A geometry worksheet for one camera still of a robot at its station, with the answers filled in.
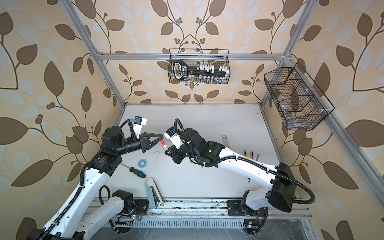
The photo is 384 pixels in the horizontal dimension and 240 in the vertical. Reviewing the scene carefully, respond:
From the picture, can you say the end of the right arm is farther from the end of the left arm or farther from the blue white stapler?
the blue white stapler

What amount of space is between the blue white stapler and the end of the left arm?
11.3 inches

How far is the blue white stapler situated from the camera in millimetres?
A: 752

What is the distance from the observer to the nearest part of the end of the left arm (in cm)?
53
